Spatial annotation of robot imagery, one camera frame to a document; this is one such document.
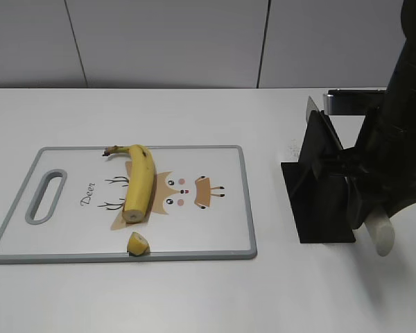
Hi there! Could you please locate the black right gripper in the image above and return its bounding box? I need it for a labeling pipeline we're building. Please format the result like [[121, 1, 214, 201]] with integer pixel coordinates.
[[346, 108, 416, 230]]

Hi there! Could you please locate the knife with white handle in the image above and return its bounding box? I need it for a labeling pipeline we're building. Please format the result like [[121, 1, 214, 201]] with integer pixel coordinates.
[[306, 99, 395, 257]]

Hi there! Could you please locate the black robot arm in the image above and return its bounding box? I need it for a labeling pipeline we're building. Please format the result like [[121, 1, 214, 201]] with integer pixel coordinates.
[[347, 1, 416, 230]]

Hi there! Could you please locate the yellow banana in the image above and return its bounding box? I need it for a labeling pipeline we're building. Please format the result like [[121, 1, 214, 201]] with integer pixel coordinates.
[[103, 144, 156, 223]]

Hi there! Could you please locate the cut banana end piece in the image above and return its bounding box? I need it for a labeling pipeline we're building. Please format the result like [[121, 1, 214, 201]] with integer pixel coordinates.
[[127, 232, 150, 256]]

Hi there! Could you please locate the black knife stand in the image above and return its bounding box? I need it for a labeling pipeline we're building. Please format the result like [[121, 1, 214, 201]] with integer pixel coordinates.
[[281, 111, 356, 244]]

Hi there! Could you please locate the white deer cutting board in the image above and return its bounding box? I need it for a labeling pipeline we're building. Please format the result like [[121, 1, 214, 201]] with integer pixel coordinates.
[[0, 145, 257, 264]]

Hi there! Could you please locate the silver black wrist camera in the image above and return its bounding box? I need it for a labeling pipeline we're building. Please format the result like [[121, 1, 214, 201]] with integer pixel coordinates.
[[323, 89, 385, 116]]

